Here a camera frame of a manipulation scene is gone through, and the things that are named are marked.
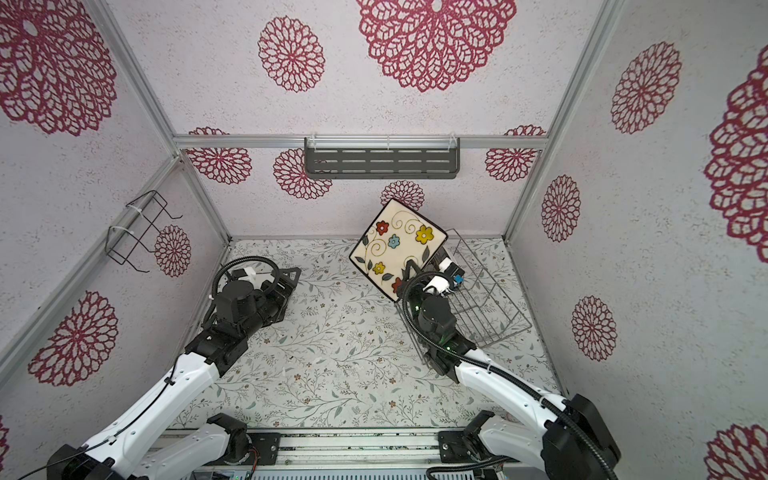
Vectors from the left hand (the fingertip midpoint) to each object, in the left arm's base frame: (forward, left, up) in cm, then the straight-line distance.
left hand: (297, 283), depth 77 cm
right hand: (+1, -29, +8) cm, 30 cm away
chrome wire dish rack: (+4, -55, -23) cm, 60 cm away
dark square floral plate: (+9, -26, +8) cm, 29 cm away
